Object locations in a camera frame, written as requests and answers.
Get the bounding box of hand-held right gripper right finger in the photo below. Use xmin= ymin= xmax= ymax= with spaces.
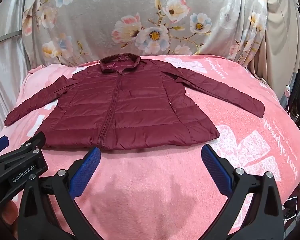
xmin=201 ymin=144 xmax=287 ymax=240

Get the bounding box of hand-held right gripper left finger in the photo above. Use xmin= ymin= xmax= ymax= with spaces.
xmin=16 ymin=147 xmax=102 ymax=240

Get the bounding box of maroon puffer jacket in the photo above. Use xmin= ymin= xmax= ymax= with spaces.
xmin=4 ymin=52 xmax=265 ymax=151

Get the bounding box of person's left hand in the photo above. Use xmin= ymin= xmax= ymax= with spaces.
xmin=1 ymin=201 xmax=18 ymax=234

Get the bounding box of pink printed blanket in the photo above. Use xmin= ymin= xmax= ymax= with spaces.
xmin=0 ymin=54 xmax=300 ymax=240

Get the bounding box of pale grey curtain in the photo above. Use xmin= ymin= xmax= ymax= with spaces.
xmin=0 ymin=0 xmax=32 ymax=135

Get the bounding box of metal rod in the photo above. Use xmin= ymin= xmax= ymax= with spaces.
xmin=0 ymin=31 xmax=23 ymax=47

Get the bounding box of beige curtain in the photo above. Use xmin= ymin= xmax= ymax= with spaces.
xmin=247 ymin=0 xmax=300 ymax=85

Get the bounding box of grey floral bed sheet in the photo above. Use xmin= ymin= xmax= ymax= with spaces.
xmin=21 ymin=0 xmax=269 ymax=67

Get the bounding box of white cable with round switch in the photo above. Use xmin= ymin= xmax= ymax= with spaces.
xmin=284 ymin=84 xmax=293 ymax=117

